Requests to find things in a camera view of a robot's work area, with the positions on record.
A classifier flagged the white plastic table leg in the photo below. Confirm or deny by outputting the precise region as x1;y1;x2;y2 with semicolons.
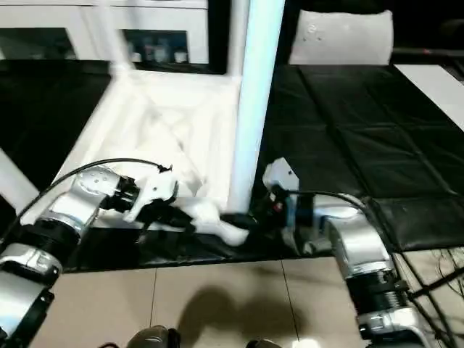
217;0;287;244
0;145;41;215
91;0;136;78
225;0;252;78

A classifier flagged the white plastic table top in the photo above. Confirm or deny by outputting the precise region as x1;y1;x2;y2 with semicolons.
29;67;252;247

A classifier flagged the black work mat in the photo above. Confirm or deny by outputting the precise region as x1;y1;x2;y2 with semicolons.
0;58;464;274

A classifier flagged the black robot left foot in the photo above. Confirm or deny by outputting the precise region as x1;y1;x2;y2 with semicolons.
127;326;182;348

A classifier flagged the black robot foot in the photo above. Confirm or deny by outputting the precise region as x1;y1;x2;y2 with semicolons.
245;336;287;348
127;326;182;348

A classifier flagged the black robot right foot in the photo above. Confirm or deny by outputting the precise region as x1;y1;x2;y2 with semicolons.
245;336;287;348

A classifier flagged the black metal stand leg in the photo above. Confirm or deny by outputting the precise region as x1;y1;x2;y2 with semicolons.
410;267;464;302

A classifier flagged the white flat panel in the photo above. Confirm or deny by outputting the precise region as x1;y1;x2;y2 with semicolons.
289;9;396;66

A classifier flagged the white flat sheet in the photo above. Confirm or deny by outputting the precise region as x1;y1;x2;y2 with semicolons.
395;64;464;115

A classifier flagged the white cabinet with glass doors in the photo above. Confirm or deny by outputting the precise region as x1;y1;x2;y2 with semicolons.
0;0;212;70

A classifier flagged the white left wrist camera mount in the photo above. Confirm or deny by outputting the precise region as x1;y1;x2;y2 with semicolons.
127;170;179;223

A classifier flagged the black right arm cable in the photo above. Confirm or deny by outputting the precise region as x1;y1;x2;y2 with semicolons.
279;188;464;348

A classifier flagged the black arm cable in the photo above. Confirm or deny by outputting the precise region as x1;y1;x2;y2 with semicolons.
279;188;464;348
14;158;174;227

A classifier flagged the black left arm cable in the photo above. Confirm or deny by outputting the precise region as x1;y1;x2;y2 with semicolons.
14;158;174;227

